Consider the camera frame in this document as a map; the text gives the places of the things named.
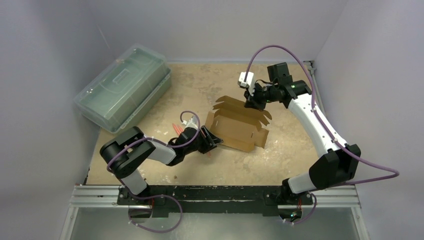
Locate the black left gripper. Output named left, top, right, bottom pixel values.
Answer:
left=183, top=125, right=223, bottom=155

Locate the brown cardboard box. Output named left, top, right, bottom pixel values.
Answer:
left=205, top=95, right=272, bottom=153

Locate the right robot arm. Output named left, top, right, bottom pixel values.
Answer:
left=237, top=62, right=361, bottom=204

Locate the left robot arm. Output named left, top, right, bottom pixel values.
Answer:
left=99, top=125, right=224, bottom=205

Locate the clear plastic storage box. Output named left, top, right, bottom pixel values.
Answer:
left=74, top=44, right=172, bottom=134

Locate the red pen with label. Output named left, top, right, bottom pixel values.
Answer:
left=176, top=125, right=184, bottom=134

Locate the pink pen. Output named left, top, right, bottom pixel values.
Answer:
left=172, top=123, right=180, bottom=136

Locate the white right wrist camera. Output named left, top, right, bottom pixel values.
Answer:
left=237, top=71, right=256, bottom=95

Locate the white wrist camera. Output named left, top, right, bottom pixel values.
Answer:
left=237, top=71, right=256, bottom=95
left=182, top=116, right=198, bottom=130

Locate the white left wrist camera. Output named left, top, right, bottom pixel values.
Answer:
left=182, top=116, right=198, bottom=130

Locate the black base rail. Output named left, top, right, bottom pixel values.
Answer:
left=117, top=185, right=315, bottom=219

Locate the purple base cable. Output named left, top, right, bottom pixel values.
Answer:
left=127, top=193, right=184, bottom=233

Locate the aluminium frame rail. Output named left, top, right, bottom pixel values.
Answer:
left=59, top=185, right=161, bottom=240

